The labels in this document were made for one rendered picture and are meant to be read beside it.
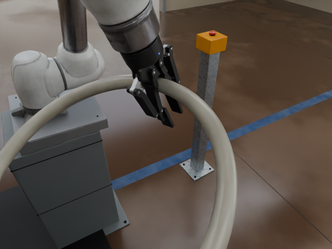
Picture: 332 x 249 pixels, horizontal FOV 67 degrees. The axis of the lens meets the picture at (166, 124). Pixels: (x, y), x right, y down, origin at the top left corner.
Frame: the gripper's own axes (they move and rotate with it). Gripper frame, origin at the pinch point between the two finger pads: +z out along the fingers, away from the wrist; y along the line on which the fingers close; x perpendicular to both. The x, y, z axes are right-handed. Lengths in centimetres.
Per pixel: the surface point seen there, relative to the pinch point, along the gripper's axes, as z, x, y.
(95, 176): 64, -60, 16
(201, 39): 41, -36, -71
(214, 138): -10.2, 17.1, 8.2
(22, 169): 33, -70, 31
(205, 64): 55, -34, -66
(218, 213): -10.3, 22.5, 18.4
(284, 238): 142, 31, -16
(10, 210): 93, -128, 61
